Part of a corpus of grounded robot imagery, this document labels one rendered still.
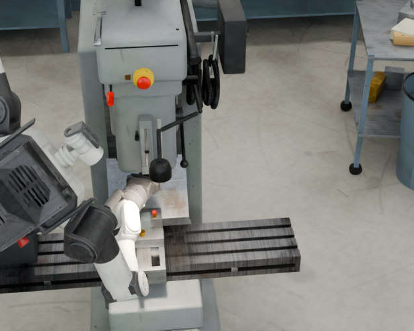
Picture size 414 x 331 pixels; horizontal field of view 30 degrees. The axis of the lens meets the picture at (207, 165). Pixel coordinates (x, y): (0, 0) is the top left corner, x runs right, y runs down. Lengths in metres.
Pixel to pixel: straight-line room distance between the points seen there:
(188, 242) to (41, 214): 1.00
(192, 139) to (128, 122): 0.65
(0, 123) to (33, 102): 3.53
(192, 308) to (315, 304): 1.30
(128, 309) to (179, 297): 0.19
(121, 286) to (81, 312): 1.65
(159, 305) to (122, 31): 1.07
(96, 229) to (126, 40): 0.54
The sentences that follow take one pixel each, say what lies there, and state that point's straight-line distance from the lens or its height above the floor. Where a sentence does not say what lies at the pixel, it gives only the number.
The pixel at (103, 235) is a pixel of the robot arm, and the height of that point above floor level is 1.42.
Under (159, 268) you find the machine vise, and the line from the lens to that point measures 2.75.
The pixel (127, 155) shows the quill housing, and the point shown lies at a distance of 2.57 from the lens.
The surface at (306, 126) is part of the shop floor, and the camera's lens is 5.32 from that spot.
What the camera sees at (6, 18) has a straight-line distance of 6.44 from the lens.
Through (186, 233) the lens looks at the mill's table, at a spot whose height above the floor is 0.90.
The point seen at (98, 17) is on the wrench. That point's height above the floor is 1.90.
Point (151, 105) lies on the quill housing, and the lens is 2.47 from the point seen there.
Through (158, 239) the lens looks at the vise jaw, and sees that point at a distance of 2.81.
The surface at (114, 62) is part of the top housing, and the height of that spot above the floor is 1.81.
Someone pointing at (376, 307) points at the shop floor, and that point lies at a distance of 4.06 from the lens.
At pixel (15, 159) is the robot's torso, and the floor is 1.71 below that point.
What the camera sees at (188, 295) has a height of 0.83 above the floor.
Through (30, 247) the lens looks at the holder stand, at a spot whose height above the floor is 0.98.
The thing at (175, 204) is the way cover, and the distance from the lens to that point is 3.15.
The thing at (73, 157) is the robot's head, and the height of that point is 1.60.
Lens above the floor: 2.86
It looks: 36 degrees down
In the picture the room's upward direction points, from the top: straight up
